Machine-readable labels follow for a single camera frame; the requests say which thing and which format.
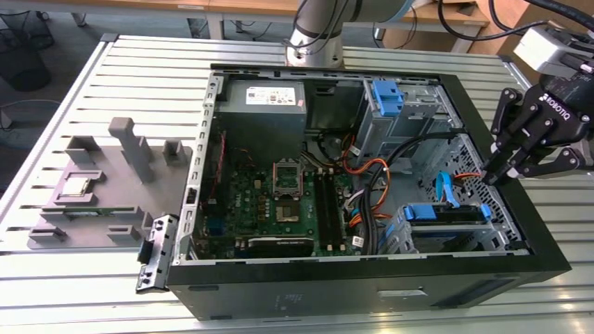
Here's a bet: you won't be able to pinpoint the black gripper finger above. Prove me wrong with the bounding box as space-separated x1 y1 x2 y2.
495 120 586 185
482 88 542 185

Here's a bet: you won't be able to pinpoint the hard disk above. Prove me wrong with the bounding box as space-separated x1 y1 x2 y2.
401 202 493 241

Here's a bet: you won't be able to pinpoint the silver disk bay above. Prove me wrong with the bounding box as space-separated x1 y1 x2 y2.
378 201 529 255

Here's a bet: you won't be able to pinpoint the silver drive cage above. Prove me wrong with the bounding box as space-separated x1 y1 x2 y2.
355 78 465 168

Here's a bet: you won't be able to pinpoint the brown wooden cabinet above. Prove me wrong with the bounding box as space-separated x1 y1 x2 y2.
473 0 535 58

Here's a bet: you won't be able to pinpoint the empty blue drive carrier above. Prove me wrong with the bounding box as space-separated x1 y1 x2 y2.
370 79 406 118

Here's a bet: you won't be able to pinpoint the black RAM slot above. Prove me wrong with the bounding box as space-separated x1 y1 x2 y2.
314 168 334 252
327 168 347 252

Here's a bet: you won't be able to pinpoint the short wooden top desk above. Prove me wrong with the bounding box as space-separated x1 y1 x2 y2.
374 0 493 54

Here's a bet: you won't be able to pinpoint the metal socket cover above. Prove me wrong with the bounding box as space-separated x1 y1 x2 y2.
273 158 306 198

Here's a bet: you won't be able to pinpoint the CPU socket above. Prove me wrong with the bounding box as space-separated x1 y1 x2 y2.
273 196 303 224

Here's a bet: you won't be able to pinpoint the black graphics card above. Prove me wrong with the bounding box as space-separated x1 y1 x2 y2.
234 235 318 259

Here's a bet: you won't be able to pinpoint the green motherboard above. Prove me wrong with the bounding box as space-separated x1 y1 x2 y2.
192 166 361 260

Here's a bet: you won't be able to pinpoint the black PC case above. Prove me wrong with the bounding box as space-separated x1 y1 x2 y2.
164 62 573 321

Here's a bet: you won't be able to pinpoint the grey power supply unit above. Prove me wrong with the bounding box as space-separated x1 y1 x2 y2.
215 78 310 158

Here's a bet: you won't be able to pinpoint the grey parts rack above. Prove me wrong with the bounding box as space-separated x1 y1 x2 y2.
27 116 195 251

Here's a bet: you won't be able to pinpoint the green RAM stick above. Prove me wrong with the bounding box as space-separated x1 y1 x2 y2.
64 207 136 219

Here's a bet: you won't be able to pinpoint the long wooden top desk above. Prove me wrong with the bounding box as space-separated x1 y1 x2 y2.
44 0 298 40

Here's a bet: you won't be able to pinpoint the silver CPU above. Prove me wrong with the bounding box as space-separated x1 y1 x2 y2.
63 177 92 196

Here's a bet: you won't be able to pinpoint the black bin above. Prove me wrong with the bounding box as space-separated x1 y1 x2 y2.
7 48 54 92

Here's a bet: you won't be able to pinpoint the black mesh basket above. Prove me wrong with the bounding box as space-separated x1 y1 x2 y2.
0 10 56 49

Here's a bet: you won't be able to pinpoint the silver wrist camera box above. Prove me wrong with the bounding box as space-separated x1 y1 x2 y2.
513 26 594 76

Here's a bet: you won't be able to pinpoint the orange red wire loop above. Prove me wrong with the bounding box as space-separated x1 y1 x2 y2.
342 157 395 179

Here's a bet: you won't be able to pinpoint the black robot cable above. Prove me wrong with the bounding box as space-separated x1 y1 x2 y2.
435 0 553 41
529 0 594 34

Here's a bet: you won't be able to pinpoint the thick black cable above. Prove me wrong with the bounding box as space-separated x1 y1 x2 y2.
359 132 467 255
366 132 470 255

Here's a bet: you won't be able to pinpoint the orange power wire bundle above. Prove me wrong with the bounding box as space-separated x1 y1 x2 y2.
346 207 395 233

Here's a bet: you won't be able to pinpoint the yellow black power wires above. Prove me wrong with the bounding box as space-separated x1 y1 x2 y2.
299 150 346 172

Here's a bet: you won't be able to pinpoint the metal card retention bracket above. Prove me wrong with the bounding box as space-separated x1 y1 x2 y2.
136 214 182 294

